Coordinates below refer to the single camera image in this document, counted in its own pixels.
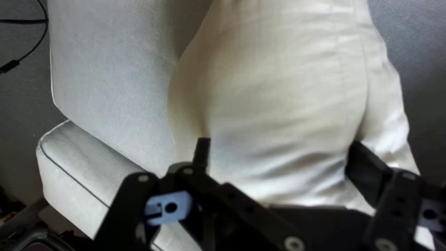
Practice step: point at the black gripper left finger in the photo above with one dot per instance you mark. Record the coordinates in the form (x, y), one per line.
(217, 210)

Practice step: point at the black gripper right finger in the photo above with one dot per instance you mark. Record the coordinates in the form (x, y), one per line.
(404, 210)

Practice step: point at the large cream pillow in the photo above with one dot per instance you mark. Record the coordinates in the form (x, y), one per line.
(279, 102)

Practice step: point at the grey fabric sofa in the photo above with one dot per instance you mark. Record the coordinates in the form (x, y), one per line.
(106, 70)

